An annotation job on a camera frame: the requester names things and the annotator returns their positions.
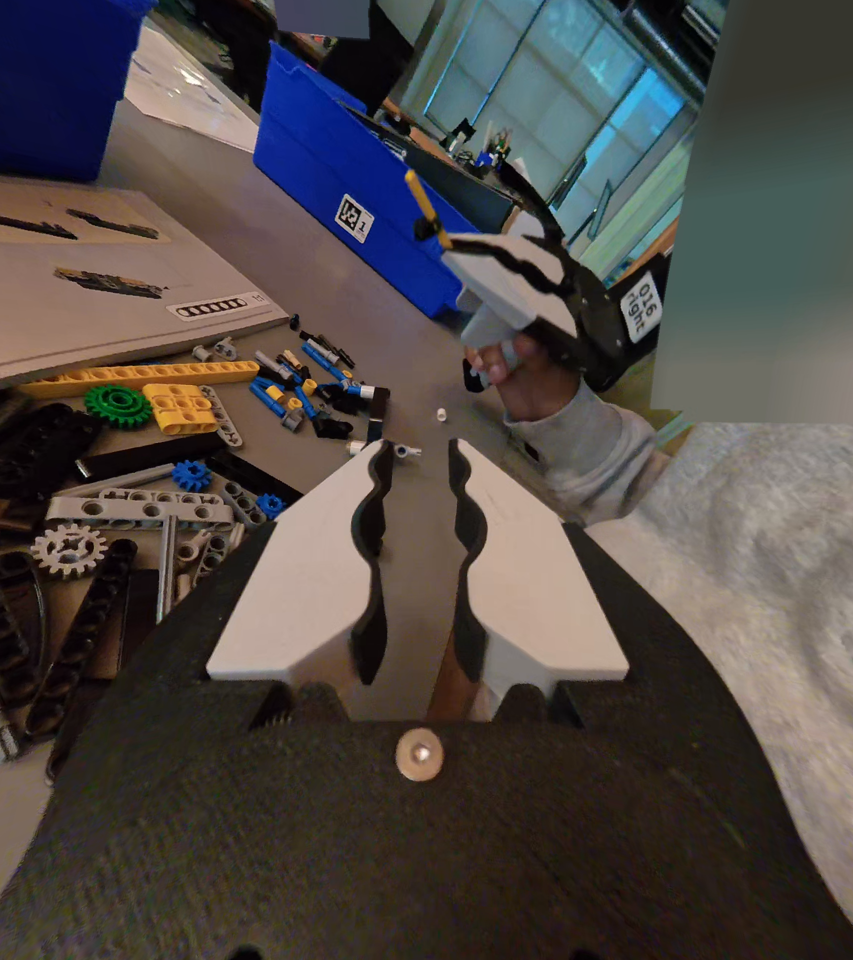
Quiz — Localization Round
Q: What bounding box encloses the small grey lego liftarm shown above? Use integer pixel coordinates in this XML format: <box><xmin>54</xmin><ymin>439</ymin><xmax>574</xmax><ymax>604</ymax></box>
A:
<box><xmin>175</xmin><ymin>525</ymin><xmax>248</xmax><ymax>590</ymax></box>

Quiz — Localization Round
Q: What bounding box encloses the grey instruction booklet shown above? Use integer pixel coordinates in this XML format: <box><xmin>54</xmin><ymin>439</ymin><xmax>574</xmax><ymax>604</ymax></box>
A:
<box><xmin>0</xmin><ymin>168</ymin><xmax>291</xmax><ymax>402</ymax></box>

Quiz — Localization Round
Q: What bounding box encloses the pile of small lego pins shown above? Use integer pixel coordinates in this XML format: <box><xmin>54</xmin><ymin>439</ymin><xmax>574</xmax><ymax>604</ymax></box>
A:
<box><xmin>192</xmin><ymin>315</ymin><xmax>394</xmax><ymax>459</ymax></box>

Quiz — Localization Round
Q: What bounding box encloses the long black lego beam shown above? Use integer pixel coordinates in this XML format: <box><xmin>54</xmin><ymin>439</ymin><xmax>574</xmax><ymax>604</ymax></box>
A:
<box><xmin>74</xmin><ymin>431</ymin><xmax>227</xmax><ymax>483</ymax></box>

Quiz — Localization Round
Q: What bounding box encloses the yellow lego frame piece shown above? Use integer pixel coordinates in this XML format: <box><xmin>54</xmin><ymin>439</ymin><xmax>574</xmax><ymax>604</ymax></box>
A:
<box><xmin>143</xmin><ymin>382</ymin><xmax>219</xmax><ymax>436</ymax></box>

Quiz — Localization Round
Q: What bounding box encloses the yellow axle with black connector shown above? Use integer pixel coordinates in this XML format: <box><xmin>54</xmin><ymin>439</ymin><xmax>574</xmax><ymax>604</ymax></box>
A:
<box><xmin>404</xmin><ymin>168</ymin><xmax>454</xmax><ymax>250</ymax></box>

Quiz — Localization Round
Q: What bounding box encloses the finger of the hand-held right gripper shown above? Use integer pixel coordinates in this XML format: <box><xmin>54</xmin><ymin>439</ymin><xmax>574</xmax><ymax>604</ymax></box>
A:
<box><xmin>443</xmin><ymin>234</ymin><xmax>576</xmax><ymax>295</ymax></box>
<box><xmin>441</xmin><ymin>251</ymin><xmax>579</xmax><ymax>336</ymax></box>

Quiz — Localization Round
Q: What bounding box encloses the grey lego axle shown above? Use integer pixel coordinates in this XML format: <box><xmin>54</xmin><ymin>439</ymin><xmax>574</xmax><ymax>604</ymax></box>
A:
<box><xmin>156</xmin><ymin>516</ymin><xmax>179</xmax><ymax>624</ymax></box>

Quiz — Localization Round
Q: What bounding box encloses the grey lego gear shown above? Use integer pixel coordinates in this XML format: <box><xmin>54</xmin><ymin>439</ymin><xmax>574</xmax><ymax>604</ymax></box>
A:
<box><xmin>30</xmin><ymin>523</ymin><xmax>109</xmax><ymax>582</ymax></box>

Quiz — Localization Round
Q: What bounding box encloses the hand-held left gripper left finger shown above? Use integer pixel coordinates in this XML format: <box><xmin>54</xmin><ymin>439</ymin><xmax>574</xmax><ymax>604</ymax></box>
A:
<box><xmin>205</xmin><ymin>438</ymin><xmax>435</xmax><ymax>723</ymax></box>

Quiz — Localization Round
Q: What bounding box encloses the black lego beam with holes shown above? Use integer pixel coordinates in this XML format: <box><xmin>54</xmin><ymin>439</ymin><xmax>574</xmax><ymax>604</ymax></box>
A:
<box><xmin>23</xmin><ymin>538</ymin><xmax>139</xmax><ymax>740</ymax></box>

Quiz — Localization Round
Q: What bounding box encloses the blue storage bin with tag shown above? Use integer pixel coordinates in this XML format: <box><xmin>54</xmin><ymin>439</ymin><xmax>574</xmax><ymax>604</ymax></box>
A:
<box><xmin>252</xmin><ymin>41</ymin><xmax>503</xmax><ymax>320</ymax></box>

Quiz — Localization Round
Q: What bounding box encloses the person's grey clothing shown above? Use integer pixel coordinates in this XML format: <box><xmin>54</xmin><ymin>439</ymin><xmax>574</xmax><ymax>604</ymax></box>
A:
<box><xmin>584</xmin><ymin>420</ymin><xmax>853</xmax><ymax>960</ymax></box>

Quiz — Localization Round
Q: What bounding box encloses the plain blue storage bin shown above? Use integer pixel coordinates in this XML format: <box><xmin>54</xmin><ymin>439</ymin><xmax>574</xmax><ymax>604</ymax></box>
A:
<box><xmin>0</xmin><ymin>0</ymin><xmax>158</xmax><ymax>185</ymax></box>

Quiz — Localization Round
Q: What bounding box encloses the short grey lego beam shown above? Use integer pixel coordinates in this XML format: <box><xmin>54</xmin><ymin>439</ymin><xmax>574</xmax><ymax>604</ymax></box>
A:
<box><xmin>218</xmin><ymin>480</ymin><xmax>266</xmax><ymax>526</ymax></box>

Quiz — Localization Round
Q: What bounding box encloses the long grey lego beam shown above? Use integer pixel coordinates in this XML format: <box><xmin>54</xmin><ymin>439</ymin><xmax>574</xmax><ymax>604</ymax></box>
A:
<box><xmin>45</xmin><ymin>487</ymin><xmax>236</xmax><ymax>526</ymax></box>

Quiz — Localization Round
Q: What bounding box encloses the glass window wall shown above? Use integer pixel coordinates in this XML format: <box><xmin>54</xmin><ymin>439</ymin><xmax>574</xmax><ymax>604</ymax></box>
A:
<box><xmin>396</xmin><ymin>0</ymin><xmax>705</xmax><ymax>279</ymax></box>

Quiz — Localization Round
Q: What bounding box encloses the person's right hand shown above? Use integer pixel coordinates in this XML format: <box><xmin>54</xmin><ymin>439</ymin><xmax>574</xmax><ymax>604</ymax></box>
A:
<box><xmin>488</xmin><ymin>333</ymin><xmax>585</xmax><ymax>425</ymax></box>

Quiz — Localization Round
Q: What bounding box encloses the long yellow lego beam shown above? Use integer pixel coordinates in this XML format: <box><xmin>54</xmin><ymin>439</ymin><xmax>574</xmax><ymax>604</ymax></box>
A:
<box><xmin>17</xmin><ymin>360</ymin><xmax>261</xmax><ymax>399</ymax></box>

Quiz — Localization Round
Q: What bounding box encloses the green lego gear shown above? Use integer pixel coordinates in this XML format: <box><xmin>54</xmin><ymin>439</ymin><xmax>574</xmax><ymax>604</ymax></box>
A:
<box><xmin>83</xmin><ymin>384</ymin><xmax>154</xmax><ymax>430</ymax></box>

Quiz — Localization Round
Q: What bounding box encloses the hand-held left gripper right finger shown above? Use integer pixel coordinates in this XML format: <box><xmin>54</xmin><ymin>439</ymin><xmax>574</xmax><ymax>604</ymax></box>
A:
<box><xmin>437</xmin><ymin>438</ymin><xmax>632</xmax><ymax>708</ymax></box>

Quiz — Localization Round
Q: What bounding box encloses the person's right forearm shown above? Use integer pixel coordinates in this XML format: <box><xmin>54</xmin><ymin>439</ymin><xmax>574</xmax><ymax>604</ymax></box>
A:
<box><xmin>505</xmin><ymin>378</ymin><xmax>660</xmax><ymax>526</ymax></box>

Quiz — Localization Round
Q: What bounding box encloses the thin grey lego liftarm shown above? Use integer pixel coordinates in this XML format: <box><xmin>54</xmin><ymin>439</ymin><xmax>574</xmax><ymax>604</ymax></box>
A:
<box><xmin>197</xmin><ymin>384</ymin><xmax>244</xmax><ymax>450</ymax></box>

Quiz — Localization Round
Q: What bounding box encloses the black curved lego panel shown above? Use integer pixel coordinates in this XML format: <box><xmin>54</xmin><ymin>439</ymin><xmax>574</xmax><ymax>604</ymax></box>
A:
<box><xmin>0</xmin><ymin>402</ymin><xmax>105</xmax><ymax>519</ymax></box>

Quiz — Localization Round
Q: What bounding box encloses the thin black lego beam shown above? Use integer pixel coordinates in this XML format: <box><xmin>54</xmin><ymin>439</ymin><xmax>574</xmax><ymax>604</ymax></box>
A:
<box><xmin>205</xmin><ymin>450</ymin><xmax>304</xmax><ymax>505</ymax></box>

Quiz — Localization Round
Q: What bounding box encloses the printed paper sheet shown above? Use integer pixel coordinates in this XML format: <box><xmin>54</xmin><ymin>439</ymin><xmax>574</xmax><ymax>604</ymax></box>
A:
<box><xmin>125</xmin><ymin>26</ymin><xmax>261</xmax><ymax>155</ymax></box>

